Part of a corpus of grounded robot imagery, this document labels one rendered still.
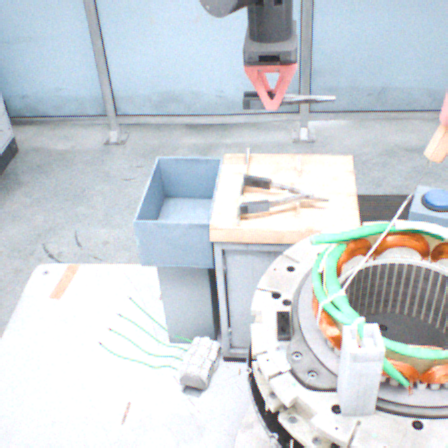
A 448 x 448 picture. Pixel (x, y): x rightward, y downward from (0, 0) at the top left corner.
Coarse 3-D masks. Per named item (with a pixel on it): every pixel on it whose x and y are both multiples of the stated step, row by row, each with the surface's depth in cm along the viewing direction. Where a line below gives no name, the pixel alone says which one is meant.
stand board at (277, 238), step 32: (224, 160) 90; (256, 160) 90; (288, 160) 89; (320, 160) 89; (352, 160) 88; (224, 192) 84; (256, 192) 83; (352, 192) 82; (224, 224) 78; (256, 224) 77; (288, 224) 77; (320, 224) 77; (352, 224) 76
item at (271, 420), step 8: (256, 360) 65; (256, 384) 63; (256, 392) 62; (256, 400) 61; (264, 400) 61; (264, 408) 60; (264, 416) 60; (272, 416) 60; (272, 424) 59; (280, 424) 59; (272, 432) 58; (280, 432) 58; (288, 432) 58; (280, 440) 57; (288, 440) 57; (296, 440) 57
